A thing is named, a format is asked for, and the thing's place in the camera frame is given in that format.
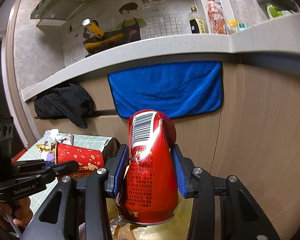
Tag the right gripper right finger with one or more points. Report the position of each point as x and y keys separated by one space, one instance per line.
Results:
x=241 y=215

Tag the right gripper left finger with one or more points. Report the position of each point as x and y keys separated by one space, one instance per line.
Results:
x=80 y=201

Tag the yellow snack wrapper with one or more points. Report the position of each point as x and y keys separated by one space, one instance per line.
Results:
x=47 y=147

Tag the purple wrapper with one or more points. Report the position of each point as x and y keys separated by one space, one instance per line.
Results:
x=49 y=157

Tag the red paper cup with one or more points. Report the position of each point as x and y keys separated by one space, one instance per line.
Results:
x=89 y=160

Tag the red soda can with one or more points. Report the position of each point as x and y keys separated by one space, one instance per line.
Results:
x=149 y=193

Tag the white pink candy wrapper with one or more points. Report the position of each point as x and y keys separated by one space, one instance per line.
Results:
x=54 y=134

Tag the left hand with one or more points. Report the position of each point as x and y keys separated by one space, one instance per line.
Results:
x=23 y=214

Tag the green grid tablecloth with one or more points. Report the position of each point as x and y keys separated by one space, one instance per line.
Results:
x=104 y=144

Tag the black jacket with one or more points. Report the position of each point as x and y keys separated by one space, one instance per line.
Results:
x=66 y=100

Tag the blue towel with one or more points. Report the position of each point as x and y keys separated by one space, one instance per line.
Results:
x=178 y=89

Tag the small teal timer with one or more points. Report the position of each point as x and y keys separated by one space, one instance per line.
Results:
x=242 y=26

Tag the small seasoning jar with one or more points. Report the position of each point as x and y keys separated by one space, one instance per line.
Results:
x=232 y=27

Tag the soy sauce bottle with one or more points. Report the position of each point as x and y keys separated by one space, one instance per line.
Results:
x=196 y=21

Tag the green plastic bag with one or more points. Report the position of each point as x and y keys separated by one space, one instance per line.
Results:
x=273 y=12

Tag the black wok yellow handle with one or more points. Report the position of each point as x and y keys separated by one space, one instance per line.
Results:
x=103 y=40

